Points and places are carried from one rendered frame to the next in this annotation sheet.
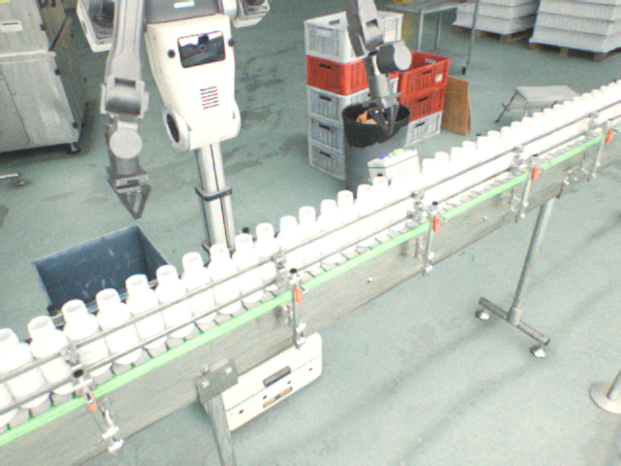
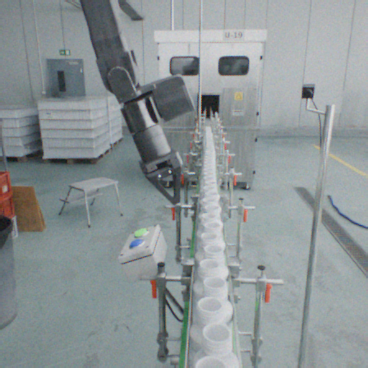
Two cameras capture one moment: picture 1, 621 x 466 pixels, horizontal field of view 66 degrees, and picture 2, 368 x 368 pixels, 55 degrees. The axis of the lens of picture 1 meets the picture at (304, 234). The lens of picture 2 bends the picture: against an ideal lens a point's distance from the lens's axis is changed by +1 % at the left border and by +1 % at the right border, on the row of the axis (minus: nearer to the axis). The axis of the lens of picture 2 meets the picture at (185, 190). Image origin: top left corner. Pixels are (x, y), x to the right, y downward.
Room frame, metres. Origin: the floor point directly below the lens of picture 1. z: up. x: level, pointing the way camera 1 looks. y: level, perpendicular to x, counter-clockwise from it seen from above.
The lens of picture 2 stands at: (0.78, 0.26, 1.47)
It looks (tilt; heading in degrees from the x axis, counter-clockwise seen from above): 17 degrees down; 308
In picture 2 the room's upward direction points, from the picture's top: straight up
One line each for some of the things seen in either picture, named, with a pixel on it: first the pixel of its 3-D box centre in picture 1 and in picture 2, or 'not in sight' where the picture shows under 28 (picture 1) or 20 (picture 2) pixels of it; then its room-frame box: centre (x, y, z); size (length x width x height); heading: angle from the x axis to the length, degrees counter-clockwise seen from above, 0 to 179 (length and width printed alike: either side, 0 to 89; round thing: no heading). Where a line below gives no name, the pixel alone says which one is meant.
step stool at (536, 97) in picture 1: (537, 111); (89, 198); (4.02, -2.09, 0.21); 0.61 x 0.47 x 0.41; 178
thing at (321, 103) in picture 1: (352, 95); not in sight; (3.60, -0.41, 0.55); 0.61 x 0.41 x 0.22; 132
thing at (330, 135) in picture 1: (351, 123); not in sight; (3.60, -0.41, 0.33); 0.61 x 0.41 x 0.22; 131
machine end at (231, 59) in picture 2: not in sight; (208, 111); (3.98, -4.40, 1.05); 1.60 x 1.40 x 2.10; 125
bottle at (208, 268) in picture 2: (378, 207); (209, 304); (1.09, -0.20, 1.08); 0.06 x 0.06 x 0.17
